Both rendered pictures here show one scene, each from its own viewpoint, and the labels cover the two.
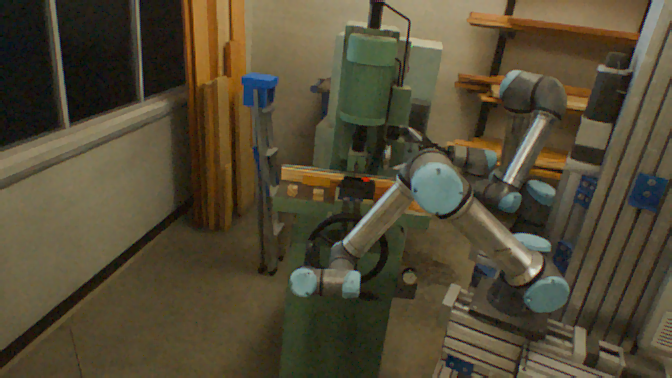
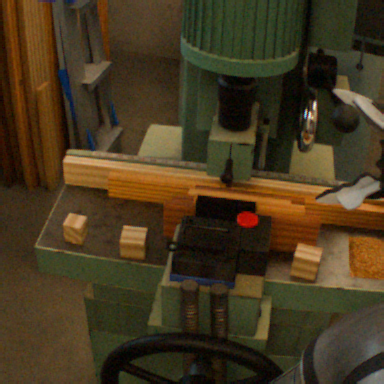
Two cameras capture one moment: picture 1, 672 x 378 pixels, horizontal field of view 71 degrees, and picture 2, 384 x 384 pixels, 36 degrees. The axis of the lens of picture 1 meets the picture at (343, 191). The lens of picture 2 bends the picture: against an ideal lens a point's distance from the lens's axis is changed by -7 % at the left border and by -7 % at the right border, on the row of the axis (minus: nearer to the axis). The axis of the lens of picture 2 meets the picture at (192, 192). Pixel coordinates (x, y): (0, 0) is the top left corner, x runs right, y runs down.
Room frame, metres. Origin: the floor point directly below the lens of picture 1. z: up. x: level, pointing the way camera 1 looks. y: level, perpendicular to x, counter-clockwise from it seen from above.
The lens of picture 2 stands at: (0.94, -0.09, 1.57)
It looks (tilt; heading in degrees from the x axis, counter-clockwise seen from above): 37 degrees down; 8
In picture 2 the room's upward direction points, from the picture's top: 3 degrees clockwise
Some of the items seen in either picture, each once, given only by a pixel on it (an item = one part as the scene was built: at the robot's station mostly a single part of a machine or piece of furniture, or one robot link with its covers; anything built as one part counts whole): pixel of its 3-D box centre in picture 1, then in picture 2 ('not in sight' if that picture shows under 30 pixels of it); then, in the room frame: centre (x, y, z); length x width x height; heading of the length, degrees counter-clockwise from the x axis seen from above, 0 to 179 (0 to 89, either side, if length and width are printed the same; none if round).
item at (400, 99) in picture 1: (398, 104); (331, 5); (2.00, -0.18, 1.23); 0.09 x 0.08 x 0.15; 1
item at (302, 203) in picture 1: (351, 207); (220, 263); (1.68, -0.04, 0.87); 0.61 x 0.30 x 0.06; 91
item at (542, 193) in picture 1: (536, 200); not in sight; (1.71, -0.75, 0.98); 0.13 x 0.12 x 0.14; 43
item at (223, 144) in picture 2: (357, 159); (234, 141); (1.80, -0.04, 1.02); 0.14 x 0.07 x 0.09; 1
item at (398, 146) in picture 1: (392, 152); (323, 107); (1.97, -0.19, 1.02); 0.09 x 0.07 x 0.12; 91
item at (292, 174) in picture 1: (354, 182); (231, 189); (1.80, -0.04, 0.93); 0.60 x 0.02 x 0.05; 91
